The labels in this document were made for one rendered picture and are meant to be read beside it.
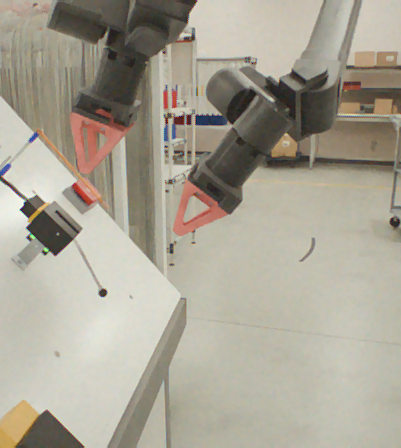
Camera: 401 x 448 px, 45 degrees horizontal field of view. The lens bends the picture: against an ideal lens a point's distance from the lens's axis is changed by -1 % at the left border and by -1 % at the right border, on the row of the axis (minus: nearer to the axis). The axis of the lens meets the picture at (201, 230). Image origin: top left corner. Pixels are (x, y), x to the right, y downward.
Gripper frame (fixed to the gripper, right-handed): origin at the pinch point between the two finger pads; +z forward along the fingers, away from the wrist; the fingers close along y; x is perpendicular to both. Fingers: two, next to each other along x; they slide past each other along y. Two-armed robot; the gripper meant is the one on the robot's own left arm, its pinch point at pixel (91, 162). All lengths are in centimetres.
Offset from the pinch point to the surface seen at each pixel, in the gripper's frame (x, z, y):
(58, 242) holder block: -0.3, 11.1, 3.5
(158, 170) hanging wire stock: 6, 27, -104
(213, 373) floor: 63, 114, -124
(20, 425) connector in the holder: 6.2, 13.2, 32.3
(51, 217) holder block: -2.2, 8.1, 3.4
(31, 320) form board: 0.5, 19.6, 10.1
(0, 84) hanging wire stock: -44, 13, -79
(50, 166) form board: -11.4, 12.2, -26.6
